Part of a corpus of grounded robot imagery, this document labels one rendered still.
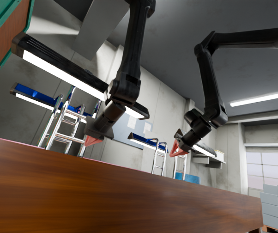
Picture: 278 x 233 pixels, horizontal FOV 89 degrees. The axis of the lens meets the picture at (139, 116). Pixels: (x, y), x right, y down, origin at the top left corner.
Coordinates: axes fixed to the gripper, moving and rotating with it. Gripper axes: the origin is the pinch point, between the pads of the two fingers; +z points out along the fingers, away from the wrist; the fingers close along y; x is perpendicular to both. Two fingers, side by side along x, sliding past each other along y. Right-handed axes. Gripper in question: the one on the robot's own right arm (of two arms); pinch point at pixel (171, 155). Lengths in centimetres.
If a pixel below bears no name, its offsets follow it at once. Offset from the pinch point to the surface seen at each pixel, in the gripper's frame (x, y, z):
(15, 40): -23, 64, -1
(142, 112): -24.4, 9.7, -1.3
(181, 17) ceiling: -246, -79, -115
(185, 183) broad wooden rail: 16.9, 10.4, -3.9
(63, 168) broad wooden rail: 18.4, 46.1, -2.7
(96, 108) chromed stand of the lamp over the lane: -34.7, 26.4, 14.5
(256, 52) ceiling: -196, -233, -177
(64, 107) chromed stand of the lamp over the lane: -30, 41, 19
